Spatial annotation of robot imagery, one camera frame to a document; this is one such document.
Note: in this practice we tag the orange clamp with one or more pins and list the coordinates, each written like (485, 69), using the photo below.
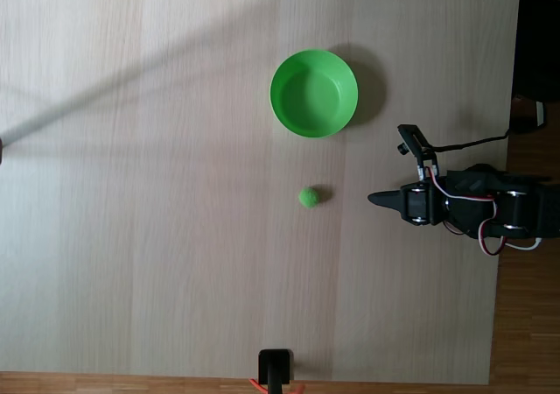
(256, 384)

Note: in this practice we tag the black gripper camera mount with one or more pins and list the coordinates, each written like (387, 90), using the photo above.
(413, 138)

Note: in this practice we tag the green pompom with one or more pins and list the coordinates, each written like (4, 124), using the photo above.
(309, 197)

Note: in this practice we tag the green plastic bowl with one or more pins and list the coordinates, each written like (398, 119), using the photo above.
(312, 96)

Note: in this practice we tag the white label strip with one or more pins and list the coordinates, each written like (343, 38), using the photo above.
(541, 114)

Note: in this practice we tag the dark pole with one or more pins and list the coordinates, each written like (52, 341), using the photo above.
(1, 151)

